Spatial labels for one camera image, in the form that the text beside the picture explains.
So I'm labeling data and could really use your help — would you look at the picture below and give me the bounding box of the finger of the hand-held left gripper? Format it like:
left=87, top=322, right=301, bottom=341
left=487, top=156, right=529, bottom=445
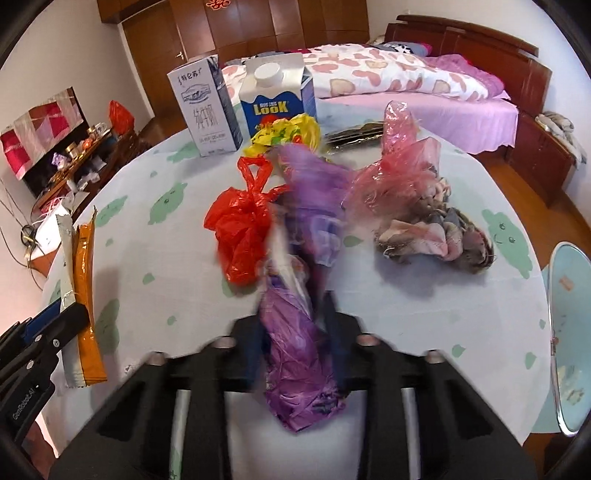
left=0, top=300, right=64, bottom=357
left=0, top=305, right=89, bottom=403

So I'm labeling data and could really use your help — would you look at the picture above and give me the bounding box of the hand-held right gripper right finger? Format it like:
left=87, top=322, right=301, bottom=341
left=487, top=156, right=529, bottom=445
left=323, top=292, right=539, bottom=480

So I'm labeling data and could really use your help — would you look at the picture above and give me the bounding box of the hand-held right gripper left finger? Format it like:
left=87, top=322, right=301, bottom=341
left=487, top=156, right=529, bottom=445
left=48, top=316, right=267, bottom=480

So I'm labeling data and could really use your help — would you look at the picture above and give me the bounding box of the purple plastic bag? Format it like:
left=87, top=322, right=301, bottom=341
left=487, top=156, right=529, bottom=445
left=259, top=143, right=356, bottom=432

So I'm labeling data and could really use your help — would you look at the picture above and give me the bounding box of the orange foil packet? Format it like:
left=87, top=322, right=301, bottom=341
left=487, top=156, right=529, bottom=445
left=55, top=206, right=108, bottom=387

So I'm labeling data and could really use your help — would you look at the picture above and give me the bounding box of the red plastic bag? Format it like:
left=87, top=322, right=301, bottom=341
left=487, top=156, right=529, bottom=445
left=204, top=156, right=289, bottom=287

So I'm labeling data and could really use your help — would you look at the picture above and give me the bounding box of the patterned cloth rag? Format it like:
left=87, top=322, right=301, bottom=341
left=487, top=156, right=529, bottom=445
left=374, top=178, right=495, bottom=275

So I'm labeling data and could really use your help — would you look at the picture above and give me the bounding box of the pink plastic bag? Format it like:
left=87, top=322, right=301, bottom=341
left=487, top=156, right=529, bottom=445
left=342, top=100, right=444, bottom=232

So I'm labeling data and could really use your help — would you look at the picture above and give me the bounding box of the light blue bucket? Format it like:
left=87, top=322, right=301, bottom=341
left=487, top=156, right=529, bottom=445
left=541, top=241, right=591, bottom=437

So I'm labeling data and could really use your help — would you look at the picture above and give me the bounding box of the yellow plastic wrapper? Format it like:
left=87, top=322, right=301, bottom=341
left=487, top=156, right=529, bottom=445
left=243, top=113, right=321, bottom=160

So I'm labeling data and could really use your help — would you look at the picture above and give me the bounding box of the white box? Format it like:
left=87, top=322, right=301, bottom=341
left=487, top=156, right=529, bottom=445
left=34, top=205, right=70, bottom=254

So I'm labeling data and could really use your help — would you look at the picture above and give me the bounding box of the black television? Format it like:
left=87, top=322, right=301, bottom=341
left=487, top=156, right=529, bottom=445
left=23, top=131, right=89, bottom=195

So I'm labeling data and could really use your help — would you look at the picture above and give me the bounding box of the wooden sideboard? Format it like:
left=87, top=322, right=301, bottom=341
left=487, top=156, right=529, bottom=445
left=32, top=124, right=153, bottom=278

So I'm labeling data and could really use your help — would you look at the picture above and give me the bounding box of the red patterned television cover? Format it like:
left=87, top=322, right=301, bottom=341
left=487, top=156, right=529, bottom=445
left=0, top=88, right=88, bottom=178

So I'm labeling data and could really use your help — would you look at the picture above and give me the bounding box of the red gift bag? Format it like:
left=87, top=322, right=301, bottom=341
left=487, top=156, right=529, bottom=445
left=108, top=100, right=136, bottom=134

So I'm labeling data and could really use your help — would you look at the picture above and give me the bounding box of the blue milk carton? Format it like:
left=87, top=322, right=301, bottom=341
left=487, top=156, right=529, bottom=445
left=239, top=52, right=318, bottom=141

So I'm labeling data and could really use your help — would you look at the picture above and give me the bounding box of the white milk carton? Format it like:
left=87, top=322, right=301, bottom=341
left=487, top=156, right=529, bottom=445
left=166, top=54, right=244, bottom=158

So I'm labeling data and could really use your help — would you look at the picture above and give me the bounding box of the pink bed sheet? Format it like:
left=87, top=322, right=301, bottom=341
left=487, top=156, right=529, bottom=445
left=316, top=90, right=518, bottom=155

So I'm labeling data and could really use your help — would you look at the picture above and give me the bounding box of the wooden door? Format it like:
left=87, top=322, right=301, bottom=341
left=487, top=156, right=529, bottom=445
left=121, top=11, right=218, bottom=137

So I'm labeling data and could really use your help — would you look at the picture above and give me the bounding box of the wooden nightstand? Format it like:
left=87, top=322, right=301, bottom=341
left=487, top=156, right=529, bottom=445
left=505, top=113, right=578, bottom=208

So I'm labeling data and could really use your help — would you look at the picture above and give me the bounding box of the heart print duvet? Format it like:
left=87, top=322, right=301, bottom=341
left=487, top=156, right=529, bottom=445
left=222, top=44, right=490, bottom=100

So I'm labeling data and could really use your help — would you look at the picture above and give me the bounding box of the purple quilt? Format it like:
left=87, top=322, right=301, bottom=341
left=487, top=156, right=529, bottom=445
left=422, top=53, right=506, bottom=97

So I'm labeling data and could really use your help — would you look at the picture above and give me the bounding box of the pile of clothes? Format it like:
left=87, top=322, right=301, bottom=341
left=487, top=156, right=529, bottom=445
left=536, top=111, right=588, bottom=164

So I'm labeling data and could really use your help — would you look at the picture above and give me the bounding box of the wooden wardrobe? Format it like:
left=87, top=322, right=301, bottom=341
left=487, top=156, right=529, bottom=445
left=97, top=0, right=370, bottom=63

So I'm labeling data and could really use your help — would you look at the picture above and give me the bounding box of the wooden bed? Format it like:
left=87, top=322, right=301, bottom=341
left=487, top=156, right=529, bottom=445
left=222, top=14, right=555, bottom=155

